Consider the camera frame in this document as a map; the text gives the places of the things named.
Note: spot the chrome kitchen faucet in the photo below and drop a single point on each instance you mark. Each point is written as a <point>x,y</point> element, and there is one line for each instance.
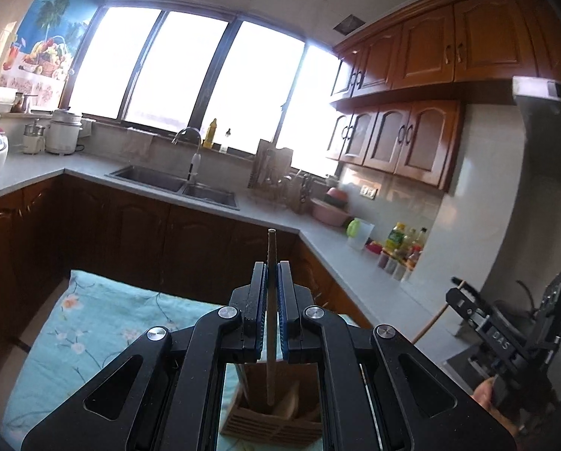
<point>195,164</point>

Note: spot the white cup green lid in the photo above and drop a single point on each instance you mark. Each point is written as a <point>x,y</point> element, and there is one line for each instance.
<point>361,235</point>

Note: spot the tile wall power outlet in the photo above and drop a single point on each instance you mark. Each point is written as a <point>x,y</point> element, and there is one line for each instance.
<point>368,191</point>

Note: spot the grey kitchen countertop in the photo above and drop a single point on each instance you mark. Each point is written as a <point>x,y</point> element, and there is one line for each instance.
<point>271,221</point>

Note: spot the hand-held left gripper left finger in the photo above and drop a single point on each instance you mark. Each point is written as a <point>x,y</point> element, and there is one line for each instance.
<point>257,310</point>

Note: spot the wooden utensil holder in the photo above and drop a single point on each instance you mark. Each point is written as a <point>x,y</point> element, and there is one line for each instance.
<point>271,425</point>

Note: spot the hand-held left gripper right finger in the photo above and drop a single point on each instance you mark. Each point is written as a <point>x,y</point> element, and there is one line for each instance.
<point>285,310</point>

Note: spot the dish drying rack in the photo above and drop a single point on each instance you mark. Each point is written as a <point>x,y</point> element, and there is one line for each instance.
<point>275,174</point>

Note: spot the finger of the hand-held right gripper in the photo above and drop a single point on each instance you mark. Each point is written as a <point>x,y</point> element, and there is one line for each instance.
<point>466,307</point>

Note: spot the black wok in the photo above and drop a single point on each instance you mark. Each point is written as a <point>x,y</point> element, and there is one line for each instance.
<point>515,314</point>

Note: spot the person's right hand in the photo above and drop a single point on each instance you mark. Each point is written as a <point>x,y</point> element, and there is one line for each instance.
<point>484,391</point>

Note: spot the ceiling vent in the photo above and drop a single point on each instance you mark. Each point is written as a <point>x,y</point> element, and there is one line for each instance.
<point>348,24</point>

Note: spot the small dark cap bottle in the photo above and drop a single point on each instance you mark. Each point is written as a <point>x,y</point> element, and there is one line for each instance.
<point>225,143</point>

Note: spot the wooden base cabinets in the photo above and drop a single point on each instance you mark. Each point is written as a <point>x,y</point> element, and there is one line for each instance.
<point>120,239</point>

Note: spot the pink basin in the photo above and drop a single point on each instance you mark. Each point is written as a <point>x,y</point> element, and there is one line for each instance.
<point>329,211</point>

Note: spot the tropical fruit wall poster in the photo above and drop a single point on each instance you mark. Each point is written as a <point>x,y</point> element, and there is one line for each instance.
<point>50,33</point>

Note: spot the grey range hood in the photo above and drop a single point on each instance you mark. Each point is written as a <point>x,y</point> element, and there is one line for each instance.
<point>543,150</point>

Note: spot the wooden wall cabinet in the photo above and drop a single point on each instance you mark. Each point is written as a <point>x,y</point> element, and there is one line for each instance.
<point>477,42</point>

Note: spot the wooden chopstick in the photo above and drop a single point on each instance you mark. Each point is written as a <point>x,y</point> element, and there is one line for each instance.
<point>428,326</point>
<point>271,249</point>

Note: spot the small red container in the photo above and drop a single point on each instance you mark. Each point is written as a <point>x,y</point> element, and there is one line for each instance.
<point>374,246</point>

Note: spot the large kitchen window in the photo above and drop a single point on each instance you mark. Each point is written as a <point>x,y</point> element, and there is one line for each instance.
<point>177,70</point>

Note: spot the paper towel roll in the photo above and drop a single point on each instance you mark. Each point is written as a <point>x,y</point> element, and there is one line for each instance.
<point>5,98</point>

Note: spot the white spice jar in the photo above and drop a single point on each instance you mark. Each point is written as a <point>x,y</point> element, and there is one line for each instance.
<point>382,260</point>

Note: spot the dark sauce bottle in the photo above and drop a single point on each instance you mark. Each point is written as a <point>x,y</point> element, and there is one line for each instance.
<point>414,256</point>

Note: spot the white blender jug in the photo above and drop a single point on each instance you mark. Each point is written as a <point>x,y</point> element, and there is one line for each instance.
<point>33,141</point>

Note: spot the yellow dish soap bottle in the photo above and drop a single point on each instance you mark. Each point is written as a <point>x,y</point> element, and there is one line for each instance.
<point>210,135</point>

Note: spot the blue floral tablecloth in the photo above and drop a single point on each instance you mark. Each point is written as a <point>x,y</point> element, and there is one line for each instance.
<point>97,319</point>

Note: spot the white slow cooker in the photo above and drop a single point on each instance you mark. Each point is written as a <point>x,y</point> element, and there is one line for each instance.
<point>63,134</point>

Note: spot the steel double sink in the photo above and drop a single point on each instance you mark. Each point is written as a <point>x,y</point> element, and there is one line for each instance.
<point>205,192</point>

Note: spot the glass door wall cabinet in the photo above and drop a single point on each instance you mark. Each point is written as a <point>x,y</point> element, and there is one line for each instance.
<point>402,138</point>

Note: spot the white hanging dish towel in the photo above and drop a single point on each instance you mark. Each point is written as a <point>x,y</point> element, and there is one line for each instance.
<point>138,141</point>

